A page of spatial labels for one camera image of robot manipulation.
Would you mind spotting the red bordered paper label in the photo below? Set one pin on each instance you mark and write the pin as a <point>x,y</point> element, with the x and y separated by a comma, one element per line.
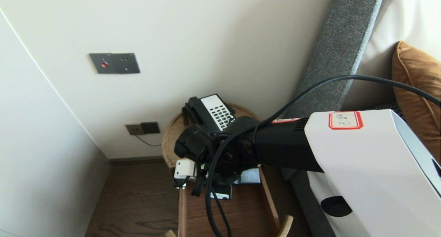
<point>345,120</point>

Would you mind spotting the brown wooden baseboard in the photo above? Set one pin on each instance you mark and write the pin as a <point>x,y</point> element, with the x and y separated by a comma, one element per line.
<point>137,160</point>

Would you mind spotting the black white houndstooth pillow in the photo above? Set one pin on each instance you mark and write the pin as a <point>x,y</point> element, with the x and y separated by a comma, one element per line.
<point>386,106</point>

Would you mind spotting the grey wall switch panel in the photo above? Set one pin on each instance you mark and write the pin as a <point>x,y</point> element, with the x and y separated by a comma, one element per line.
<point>117,63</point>

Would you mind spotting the black telephone handset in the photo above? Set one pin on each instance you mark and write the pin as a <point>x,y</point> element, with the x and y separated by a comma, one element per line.
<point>196,107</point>

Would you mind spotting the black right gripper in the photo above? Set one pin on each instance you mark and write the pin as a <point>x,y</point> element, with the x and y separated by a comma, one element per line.
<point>222,188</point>

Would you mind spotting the dark grey power socket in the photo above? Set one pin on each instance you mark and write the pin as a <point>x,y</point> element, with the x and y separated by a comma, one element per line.
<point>150,127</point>

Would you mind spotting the grey fabric headboard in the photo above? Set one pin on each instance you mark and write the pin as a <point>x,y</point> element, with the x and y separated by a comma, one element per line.
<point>337,40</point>

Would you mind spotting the white bed pillow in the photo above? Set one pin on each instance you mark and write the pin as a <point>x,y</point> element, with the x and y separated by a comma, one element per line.
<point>406,16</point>

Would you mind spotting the black and white telephone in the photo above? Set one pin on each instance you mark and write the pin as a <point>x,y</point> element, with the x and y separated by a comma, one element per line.
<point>215,109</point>

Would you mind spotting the brown velvet cushion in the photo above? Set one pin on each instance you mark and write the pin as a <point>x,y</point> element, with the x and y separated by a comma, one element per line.
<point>420,109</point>

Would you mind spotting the grey fabric bed frame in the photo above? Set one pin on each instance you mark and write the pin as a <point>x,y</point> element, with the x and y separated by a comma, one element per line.
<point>299,195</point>

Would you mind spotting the white wardrobe panel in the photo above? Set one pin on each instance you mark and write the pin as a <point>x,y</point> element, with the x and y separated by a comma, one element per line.
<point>34,161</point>

